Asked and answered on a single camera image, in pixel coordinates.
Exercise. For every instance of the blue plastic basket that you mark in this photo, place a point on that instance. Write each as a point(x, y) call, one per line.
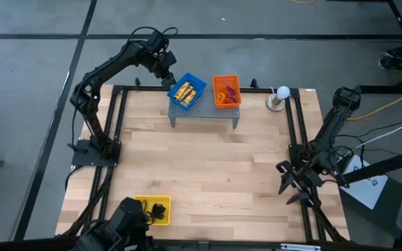
point(197, 83)

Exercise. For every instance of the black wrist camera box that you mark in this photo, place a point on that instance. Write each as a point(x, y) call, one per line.
point(157, 38)

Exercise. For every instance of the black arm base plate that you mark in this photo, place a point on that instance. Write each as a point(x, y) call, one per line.
point(293, 153)
point(82, 158)

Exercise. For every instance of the grey perforated metal shelf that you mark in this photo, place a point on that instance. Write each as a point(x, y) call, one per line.
point(208, 111)

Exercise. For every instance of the black slanted bar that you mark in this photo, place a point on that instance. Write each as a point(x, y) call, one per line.
point(379, 169)

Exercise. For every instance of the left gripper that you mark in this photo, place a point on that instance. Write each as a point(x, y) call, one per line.
point(162, 64)

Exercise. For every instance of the orange-yellow coil wristband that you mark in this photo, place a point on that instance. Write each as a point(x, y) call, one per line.
point(221, 99)

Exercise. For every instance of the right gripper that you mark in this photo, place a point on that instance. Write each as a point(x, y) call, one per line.
point(305, 181)

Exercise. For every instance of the black aluminium table frame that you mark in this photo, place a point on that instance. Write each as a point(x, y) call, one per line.
point(141, 88)

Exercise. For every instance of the purple coil wristband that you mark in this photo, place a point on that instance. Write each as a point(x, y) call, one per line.
point(232, 101)
point(231, 90)

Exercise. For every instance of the white bulb table lamp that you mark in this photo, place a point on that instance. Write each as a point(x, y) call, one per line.
point(283, 92)

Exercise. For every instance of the yellow plastic basket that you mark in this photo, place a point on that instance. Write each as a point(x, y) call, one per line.
point(159, 199)

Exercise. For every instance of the white cardboard box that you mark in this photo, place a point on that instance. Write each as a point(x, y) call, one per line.
point(365, 188)

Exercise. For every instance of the orange plastic basket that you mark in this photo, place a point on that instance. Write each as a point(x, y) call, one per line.
point(222, 83)

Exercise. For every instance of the black desk foot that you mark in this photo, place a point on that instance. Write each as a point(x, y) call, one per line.
point(372, 89)

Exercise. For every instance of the silver metal bracket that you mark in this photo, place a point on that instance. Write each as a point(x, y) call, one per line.
point(300, 247)

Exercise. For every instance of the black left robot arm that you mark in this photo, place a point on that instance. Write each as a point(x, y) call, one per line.
point(110, 66)

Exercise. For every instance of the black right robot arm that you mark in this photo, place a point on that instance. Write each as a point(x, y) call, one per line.
point(337, 118)

